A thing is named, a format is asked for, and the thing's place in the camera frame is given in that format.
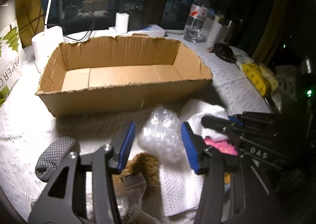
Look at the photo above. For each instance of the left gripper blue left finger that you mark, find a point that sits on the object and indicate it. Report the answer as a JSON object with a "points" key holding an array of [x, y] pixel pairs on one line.
{"points": [[122, 144]]}

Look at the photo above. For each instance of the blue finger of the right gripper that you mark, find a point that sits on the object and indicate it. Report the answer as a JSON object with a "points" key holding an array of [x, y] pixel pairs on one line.
{"points": [[220, 124]]}

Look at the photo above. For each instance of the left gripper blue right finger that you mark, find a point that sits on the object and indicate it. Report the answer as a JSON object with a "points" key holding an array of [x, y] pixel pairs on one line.
{"points": [[195, 149]]}

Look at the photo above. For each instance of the pink soft toy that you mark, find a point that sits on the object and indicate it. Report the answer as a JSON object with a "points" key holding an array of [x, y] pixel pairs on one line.
{"points": [[222, 146]]}

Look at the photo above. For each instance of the brown plush toy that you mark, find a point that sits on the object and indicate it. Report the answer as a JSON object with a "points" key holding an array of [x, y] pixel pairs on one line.
{"points": [[145, 164]]}

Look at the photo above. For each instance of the white soft cloth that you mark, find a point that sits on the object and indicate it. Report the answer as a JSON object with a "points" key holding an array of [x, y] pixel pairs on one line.
{"points": [[194, 110]]}

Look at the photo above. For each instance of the bubble wrap bundle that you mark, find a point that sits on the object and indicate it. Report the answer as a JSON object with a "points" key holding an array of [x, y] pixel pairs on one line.
{"points": [[161, 135]]}

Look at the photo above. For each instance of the clear plastic bag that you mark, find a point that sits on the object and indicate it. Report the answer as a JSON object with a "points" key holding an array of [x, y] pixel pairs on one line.
{"points": [[129, 193]]}

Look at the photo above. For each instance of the grey knit gloves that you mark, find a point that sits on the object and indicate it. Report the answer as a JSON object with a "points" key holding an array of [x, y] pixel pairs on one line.
{"points": [[51, 158]]}

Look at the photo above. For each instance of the open cardboard box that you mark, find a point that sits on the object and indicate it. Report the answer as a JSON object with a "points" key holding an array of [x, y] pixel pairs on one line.
{"points": [[124, 73]]}

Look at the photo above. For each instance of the black round object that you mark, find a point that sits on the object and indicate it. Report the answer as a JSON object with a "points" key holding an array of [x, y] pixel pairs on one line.
{"points": [[224, 52]]}

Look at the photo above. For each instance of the white perforated organizer basket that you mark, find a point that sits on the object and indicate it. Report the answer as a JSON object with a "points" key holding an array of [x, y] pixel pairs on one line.
{"points": [[217, 30]]}

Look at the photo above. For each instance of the white textured tablecloth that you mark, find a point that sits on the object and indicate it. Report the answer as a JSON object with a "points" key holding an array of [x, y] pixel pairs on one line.
{"points": [[28, 128]]}

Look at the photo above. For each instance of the clear plastic water bottle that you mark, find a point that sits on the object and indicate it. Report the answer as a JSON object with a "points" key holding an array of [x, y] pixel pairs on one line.
{"points": [[195, 21]]}

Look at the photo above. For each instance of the white desk lamp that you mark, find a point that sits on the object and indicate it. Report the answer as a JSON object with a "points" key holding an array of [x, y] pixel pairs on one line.
{"points": [[45, 42]]}

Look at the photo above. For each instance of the white charger adapter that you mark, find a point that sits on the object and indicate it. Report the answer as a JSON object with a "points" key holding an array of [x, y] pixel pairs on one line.
{"points": [[122, 23]]}

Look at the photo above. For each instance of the paper cup package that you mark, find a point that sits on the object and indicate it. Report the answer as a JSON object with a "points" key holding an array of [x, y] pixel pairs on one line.
{"points": [[12, 53]]}

